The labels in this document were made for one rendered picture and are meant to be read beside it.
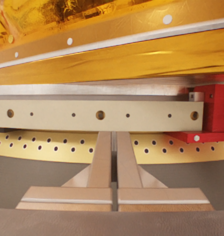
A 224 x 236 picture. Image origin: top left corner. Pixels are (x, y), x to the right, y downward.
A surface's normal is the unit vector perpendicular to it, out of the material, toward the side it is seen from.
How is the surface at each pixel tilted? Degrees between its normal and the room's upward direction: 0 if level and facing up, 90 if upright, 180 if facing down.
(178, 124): 90
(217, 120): 90
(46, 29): 111
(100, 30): 90
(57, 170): 62
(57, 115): 90
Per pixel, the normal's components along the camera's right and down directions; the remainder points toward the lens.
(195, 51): -0.51, 0.08
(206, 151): 0.17, -0.38
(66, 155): -0.11, -0.39
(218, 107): 0.17, 0.10
